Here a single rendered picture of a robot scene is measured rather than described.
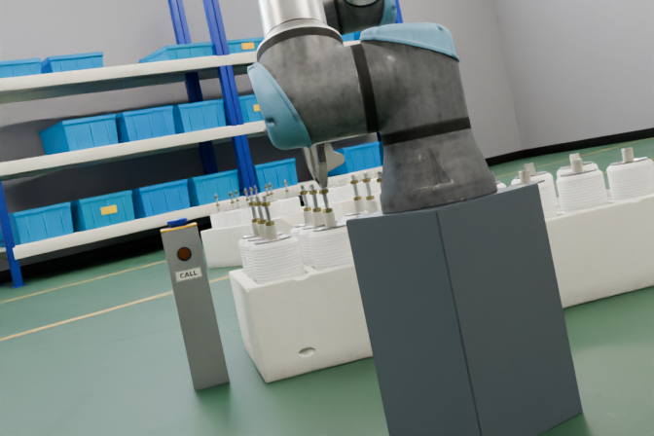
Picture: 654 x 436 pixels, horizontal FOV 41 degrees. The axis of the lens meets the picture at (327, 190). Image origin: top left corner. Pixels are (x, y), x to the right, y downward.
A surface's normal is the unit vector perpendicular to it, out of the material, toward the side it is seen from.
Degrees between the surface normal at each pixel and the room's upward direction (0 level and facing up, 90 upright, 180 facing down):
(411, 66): 88
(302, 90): 82
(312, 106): 102
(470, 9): 90
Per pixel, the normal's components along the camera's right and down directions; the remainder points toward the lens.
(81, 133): 0.60, -0.04
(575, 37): -0.80, 0.18
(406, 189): -0.60, -0.16
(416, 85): -0.03, 0.07
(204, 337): 0.19, -0.01
